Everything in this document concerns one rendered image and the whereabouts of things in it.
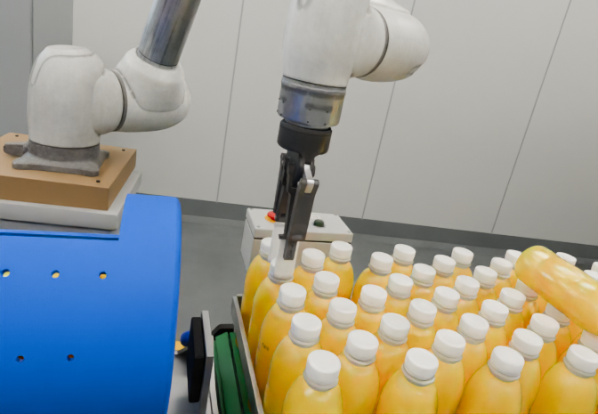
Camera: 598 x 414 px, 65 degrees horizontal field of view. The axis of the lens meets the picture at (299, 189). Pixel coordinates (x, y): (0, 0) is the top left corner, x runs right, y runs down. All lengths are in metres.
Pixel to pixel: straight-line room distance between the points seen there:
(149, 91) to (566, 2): 3.37
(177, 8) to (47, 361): 0.84
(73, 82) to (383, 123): 2.72
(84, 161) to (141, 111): 0.18
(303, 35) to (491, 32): 3.24
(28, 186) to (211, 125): 2.34
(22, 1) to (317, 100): 1.71
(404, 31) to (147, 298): 0.50
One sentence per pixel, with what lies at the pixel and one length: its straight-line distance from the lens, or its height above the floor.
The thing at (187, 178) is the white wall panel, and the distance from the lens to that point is 3.52.
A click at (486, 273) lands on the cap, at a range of 0.91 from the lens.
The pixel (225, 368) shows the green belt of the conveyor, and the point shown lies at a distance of 0.87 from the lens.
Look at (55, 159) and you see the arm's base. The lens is 1.20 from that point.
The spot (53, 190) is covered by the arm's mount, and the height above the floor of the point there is 1.04.
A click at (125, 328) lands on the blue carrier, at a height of 1.15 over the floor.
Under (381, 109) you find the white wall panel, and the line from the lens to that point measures 3.55.
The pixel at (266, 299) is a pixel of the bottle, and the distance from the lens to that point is 0.74.
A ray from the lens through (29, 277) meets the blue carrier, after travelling 0.52.
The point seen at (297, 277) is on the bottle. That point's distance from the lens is 0.79.
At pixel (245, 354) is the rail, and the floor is 0.98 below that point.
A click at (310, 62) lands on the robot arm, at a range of 0.61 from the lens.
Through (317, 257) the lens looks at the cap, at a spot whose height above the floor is 1.11.
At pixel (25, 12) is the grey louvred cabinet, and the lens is 2.19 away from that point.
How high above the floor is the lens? 1.46
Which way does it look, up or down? 18 degrees down
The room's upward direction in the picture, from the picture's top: 11 degrees clockwise
